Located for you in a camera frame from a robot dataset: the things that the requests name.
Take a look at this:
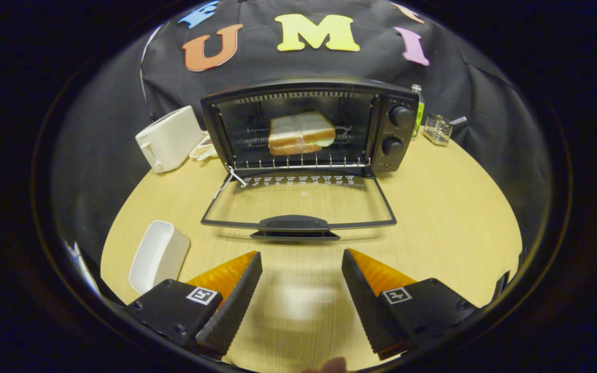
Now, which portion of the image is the toast sandwich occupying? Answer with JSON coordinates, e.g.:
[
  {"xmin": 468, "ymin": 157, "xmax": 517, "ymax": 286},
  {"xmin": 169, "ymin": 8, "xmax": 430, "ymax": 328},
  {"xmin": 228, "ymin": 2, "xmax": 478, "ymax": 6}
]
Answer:
[{"xmin": 268, "ymin": 111, "xmax": 336, "ymax": 156}]

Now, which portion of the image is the green label drink bottle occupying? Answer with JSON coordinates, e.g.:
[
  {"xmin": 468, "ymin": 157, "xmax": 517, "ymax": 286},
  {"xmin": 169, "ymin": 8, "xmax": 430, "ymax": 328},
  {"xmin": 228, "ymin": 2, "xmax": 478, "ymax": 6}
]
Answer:
[{"xmin": 411, "ymin": 84, "xmax": 425, "ymax": 138}]

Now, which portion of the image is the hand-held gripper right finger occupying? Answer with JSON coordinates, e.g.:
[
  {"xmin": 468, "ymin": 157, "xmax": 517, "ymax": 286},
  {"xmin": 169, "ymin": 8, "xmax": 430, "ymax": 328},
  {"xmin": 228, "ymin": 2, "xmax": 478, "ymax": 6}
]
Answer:
[{"xmin": 342, "ymin": 248, "xmax": 480, "ymax": 361}]

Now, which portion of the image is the black toaster oven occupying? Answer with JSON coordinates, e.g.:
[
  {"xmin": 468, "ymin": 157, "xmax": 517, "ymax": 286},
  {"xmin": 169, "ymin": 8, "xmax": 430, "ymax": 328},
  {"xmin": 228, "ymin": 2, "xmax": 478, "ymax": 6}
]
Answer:
[{"xmin": 200, "ymin": 79, "xmax": 421, "ymax": 241}]

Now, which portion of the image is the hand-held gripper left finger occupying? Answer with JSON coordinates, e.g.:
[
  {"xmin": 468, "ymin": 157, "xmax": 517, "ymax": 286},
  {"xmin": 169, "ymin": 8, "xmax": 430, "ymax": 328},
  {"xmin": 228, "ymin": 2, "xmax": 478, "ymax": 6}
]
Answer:
[{"xmin": 125, "ymin": 251, "xmax": 263, "ymax": 359}]

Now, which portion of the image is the white bread toaster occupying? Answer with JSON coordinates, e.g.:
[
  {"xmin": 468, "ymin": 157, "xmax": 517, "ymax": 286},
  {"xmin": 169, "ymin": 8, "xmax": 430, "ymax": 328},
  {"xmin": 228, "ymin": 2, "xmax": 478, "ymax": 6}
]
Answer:
[{"xmin": 135, "ymin": 106, "xmax": 204, "ymax": 174}]

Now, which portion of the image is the wire mesh holder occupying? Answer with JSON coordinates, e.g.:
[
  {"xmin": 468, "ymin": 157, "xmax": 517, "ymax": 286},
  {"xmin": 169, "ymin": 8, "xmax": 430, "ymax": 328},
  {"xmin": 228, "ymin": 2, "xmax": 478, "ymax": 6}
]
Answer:
[{"xmin": 422, "ymin": 114, "xmax": 453, "ymax": 146}]

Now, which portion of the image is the white rectangular tray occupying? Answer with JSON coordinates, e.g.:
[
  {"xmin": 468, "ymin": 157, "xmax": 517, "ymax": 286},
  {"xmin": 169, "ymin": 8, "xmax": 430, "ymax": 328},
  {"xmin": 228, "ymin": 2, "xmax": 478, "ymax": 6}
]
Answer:
[{"xmin": 129, "ymin": 220, "xmax": 191, "ymax": 295}]

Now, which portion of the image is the small plate with food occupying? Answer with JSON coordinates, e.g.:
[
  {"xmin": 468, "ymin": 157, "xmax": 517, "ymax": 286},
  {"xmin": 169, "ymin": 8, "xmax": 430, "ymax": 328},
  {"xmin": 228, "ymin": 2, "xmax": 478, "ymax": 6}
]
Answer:
[{"xmin": 189, "ymin": 134, "xmax": 218, "ymax": 162}]

